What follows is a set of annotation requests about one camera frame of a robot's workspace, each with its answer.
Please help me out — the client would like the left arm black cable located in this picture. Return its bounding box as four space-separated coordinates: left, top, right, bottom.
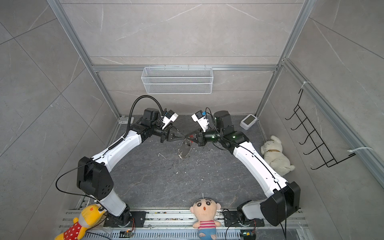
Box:
127 95 166 136

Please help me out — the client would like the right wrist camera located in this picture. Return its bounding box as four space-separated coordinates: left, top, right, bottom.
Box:
192 110 209 132

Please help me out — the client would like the white digital clock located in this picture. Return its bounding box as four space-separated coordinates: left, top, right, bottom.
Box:
240 114 258 130

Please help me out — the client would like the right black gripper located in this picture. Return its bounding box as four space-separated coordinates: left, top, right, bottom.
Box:
187 126 224 148

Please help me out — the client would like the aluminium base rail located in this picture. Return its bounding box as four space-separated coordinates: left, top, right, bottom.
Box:
84 209 313 240

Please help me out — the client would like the yellow red plush toy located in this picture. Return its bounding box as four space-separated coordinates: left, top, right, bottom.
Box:
55 204 107 240

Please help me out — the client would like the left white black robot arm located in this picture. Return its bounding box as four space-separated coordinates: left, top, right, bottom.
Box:
77 108 185 227

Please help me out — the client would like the white wall bracket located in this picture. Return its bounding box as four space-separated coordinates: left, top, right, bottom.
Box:
118 117 135 125

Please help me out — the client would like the white wire mesh basket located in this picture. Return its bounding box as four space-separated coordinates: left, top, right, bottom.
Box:
141 67 214 95

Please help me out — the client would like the black-haired plush doll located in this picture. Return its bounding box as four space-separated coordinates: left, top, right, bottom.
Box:
190 199 222 240

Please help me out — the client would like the black wire hook rack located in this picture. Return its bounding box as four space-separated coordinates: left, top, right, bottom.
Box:
285 89 356 171

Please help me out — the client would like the red-handled metal key ring holder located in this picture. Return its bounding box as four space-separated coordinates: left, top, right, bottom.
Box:
178 137 192 159

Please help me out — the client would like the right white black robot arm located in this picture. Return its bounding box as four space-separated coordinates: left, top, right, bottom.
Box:
186 111 301 227

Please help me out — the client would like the white plush dog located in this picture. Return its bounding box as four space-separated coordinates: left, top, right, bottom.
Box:
261 136 296 176

